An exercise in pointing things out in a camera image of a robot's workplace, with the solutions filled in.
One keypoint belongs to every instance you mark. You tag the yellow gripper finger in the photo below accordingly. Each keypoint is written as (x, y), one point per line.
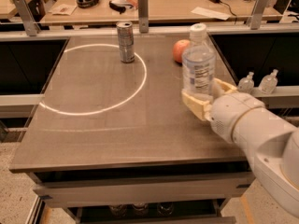
(200, 108)
(220, 88)

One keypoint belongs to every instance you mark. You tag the small clear bottle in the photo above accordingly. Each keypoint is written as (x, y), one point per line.
(246, 84)
(269, 82)

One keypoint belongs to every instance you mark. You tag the small clear bottle left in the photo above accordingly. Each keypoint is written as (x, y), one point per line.
(246, 84)

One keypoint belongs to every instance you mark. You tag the red apple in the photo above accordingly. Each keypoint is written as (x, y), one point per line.
(179, 48)

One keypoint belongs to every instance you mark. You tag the black sunglasses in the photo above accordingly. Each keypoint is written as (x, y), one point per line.
(120, 7)

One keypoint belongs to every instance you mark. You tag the grey drawer front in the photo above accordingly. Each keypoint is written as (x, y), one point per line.
(144, 189)

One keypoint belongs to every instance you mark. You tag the small clear bottle right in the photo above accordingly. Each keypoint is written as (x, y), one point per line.
(269, 82)

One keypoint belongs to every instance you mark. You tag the silver drink can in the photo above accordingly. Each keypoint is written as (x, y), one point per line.
(126, 41)

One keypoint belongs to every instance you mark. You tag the white paper sheet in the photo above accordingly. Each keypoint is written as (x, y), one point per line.
(211, 13)

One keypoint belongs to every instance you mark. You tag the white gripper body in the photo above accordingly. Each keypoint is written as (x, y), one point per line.
(231, 113)

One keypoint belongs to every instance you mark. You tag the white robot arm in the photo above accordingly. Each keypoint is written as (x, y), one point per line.
(270, 143)

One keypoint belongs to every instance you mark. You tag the metal bracket post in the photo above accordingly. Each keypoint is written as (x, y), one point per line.
(30, 26)
(143, 16)
(257, 14)

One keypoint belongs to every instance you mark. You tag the small paper card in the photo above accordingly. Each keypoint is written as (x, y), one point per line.
(63, 9)

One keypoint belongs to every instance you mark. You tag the right metal bracket post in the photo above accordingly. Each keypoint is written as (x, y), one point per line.
(257, 14)

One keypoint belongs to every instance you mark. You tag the middle metal bracket post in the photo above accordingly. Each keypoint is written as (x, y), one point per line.
(143, 16)

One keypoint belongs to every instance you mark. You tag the clear blue-label plastic bottle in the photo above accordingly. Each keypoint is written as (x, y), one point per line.
(198, 64)

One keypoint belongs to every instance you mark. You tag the left metal bracket post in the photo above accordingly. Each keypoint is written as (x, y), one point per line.
(30, 26)

